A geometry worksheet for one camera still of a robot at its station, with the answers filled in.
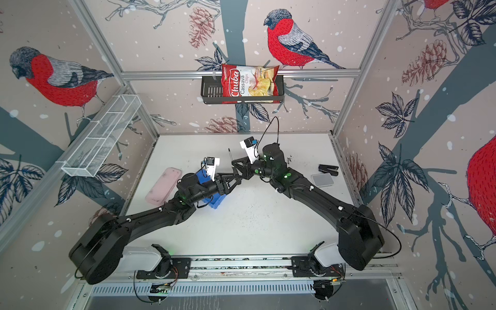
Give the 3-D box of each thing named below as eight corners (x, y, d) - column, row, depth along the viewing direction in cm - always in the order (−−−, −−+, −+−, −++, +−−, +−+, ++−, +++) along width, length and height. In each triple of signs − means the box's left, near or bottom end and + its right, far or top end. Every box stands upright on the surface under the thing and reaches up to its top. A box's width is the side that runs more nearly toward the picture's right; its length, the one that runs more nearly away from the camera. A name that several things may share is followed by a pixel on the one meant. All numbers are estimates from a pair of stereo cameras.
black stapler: (317, 172, 105) (318, 170, 103) (318, 165, 108) (319, 162, 107) (336, 176, 103) (338, 174, 101) (336, 169, 106) (338, 166, 105)
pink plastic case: (145, 201, 95) (142, 198, 92) (169, 168, 108) (167, 165, 105) (163, 207, 93) (160, 204, 90) (185, 173, 106) (183, 170, 103)
